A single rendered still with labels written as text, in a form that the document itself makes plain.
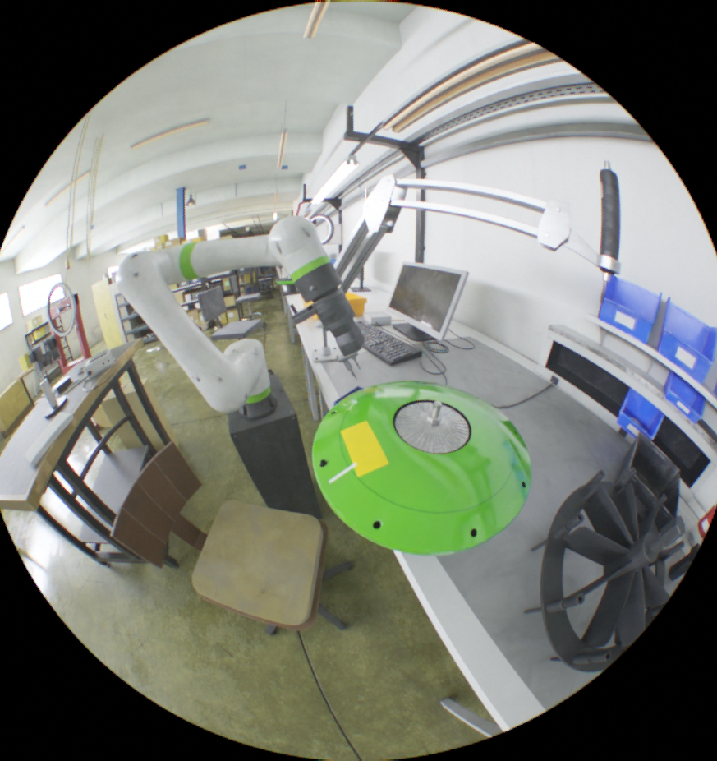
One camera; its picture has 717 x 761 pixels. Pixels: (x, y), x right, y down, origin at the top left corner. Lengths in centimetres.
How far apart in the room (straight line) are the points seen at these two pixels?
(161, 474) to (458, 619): 72
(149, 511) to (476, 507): 72
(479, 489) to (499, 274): 117
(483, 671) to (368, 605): 94
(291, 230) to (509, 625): 76
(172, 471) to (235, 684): 112
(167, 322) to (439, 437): 59
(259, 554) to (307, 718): 98
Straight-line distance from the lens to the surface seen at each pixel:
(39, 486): 101
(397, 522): 24
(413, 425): 30
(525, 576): 46
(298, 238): 48
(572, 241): 48
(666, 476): 90
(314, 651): 132
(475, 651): 41
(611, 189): 51
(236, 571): 75
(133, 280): 65
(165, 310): 62
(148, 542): 74
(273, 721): 149
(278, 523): 76
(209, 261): 70
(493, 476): 28
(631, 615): 50
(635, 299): 104
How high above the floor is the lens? 129
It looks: 31 degrees down
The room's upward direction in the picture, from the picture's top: straight up
